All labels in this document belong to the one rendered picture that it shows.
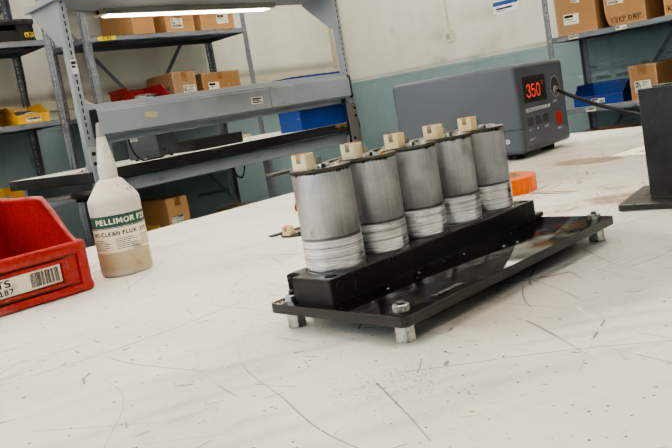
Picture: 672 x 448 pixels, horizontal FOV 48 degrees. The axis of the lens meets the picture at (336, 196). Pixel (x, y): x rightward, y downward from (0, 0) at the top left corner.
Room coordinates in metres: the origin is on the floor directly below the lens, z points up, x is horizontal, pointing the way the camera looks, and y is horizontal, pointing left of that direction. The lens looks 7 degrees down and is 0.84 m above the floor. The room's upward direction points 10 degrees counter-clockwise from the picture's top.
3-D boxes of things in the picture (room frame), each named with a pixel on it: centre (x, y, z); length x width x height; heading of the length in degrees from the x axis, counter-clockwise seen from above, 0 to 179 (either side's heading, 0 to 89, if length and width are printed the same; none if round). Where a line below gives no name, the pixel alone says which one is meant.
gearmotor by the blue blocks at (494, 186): (0.38, -0.08, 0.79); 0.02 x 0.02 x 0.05
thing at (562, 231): (0.33, -0.05, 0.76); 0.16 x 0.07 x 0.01; 134
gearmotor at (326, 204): (0.31, 0.00, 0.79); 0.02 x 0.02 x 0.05
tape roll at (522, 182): (0.57, -0.12, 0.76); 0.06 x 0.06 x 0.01
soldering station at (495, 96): (0.85, -0.18, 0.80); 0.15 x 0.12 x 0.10; 49
